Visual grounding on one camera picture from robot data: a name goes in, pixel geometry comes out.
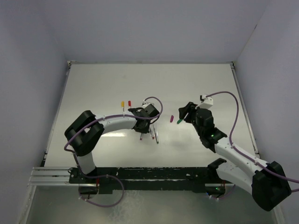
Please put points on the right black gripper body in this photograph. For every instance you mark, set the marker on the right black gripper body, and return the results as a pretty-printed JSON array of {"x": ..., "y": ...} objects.
[{"x": 198, "y": 129}]

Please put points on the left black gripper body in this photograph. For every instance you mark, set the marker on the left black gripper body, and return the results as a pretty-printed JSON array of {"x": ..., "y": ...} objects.
[{"x": 145, "y": 129}]

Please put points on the yellow-end white marker pen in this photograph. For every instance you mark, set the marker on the yellow-end white marker pen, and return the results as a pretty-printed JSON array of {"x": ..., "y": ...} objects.
[{"x": 123, "y": 108}]

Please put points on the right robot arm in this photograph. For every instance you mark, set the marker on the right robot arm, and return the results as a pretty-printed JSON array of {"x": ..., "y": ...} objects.
[{"x": 265, "y": 181}]

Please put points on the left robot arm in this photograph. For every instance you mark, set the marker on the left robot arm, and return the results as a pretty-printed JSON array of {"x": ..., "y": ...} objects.
[{"x": 85, "y": 132}]

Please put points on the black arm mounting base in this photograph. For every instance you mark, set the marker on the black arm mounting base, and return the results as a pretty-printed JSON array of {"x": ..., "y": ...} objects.
[{"x": 107, "y": 180}]

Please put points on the green-end white marker pen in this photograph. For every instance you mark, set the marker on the green-end white marker pen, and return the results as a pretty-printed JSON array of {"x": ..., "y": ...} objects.
[{"x": 155, "y": 134}]

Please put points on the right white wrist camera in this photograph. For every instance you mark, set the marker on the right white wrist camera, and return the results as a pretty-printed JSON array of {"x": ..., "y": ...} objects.
[{"x": 205, "y": 102}]

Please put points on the aluminium rail frame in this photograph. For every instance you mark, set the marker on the aluminium rail frame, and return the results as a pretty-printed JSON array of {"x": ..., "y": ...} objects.
[{"x": 49, "y": 176}]

